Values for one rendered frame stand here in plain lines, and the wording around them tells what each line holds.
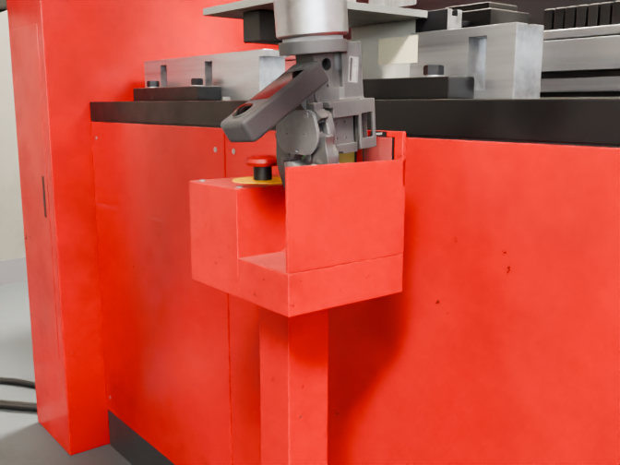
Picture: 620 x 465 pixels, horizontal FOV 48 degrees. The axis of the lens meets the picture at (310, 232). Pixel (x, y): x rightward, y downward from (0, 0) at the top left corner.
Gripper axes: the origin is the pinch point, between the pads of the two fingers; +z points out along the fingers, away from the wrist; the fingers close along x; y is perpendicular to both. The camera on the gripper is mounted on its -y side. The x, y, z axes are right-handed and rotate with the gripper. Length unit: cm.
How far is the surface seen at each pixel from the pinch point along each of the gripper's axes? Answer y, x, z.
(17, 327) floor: 18, 222, 75
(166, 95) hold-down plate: 24, 80, -14
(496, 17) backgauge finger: 54, 17, -23
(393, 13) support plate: 26.5, 12.7, -23.7
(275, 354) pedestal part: -2.8, 4.7, 14.7
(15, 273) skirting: 39, 297, 72
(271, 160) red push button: 1.1, 7.9, -7.2
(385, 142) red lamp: 9.5, -2.4, -8.7
